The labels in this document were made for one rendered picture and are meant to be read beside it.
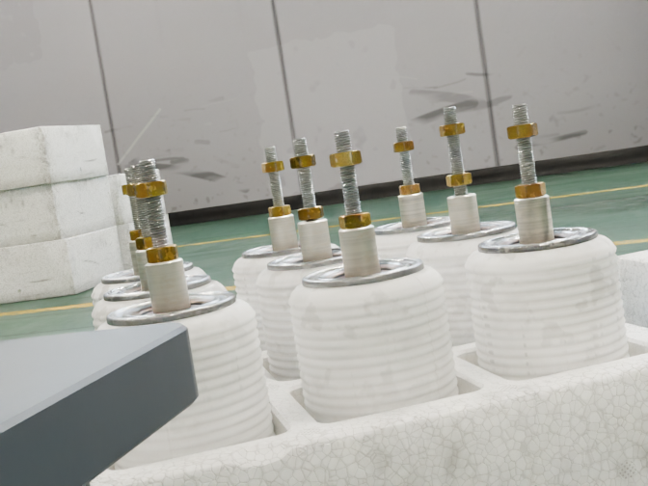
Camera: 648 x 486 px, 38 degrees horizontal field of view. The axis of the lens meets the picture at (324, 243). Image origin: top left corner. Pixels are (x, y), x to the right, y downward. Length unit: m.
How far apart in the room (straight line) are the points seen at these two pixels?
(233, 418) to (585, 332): 0.22
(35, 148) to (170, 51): 3.11
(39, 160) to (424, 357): 2.62
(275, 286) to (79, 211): 2.60
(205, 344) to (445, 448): 0.14
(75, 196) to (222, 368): 2.72
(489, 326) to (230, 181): 5.43
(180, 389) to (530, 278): 0.41
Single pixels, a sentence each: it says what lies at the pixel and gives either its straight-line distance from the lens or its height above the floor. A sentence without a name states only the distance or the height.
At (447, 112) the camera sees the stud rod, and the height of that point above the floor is 0.34.
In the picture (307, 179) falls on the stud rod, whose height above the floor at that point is 0.31.
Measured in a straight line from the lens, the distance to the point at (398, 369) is 0.55.
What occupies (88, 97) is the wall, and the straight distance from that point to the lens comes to 6.39.
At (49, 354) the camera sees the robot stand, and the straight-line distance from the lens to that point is 0.19.
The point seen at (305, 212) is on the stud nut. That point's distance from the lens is 0.69.
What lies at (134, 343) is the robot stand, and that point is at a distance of 0.18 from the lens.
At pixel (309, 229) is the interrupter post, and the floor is 0.28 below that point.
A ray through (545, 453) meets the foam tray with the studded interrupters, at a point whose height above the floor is 0.14.
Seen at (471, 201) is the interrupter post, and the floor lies 0.28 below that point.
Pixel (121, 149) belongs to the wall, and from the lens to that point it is 6.29.
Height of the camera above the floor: 0.33
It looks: 5 degrees down
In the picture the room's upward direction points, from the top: 9 degrees counter-clockwise
